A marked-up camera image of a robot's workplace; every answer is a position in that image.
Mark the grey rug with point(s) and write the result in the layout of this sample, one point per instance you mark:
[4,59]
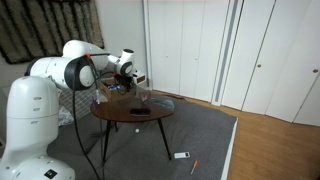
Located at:
[200,133]

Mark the white remote control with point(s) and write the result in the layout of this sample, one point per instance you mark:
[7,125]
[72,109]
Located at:
[182,155]

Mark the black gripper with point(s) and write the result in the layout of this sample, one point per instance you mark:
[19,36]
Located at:
[122,79]

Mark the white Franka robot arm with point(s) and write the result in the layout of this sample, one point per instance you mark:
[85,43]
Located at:
[30,116]

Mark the small white ball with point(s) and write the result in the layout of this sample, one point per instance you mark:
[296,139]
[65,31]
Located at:
[136,130]

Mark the blue green items in box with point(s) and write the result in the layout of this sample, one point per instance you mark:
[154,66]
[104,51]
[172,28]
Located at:
[115,87]

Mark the white crumpled plastic bag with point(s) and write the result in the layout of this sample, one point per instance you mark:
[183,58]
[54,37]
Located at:
[65,116]

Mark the grey plaid pillow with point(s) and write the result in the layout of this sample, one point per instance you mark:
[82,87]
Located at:
[80,103]

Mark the shaggy striped wall hanging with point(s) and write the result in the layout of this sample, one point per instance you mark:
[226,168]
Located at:
[40,26]

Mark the oval wooden side table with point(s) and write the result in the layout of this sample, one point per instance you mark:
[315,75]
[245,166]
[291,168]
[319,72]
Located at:
[116,111]

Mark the black glasses case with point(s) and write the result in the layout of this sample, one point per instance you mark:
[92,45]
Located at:
[140,112]

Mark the cardboard box with arrow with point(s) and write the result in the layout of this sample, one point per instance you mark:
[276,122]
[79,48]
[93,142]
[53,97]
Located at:
[115,96]

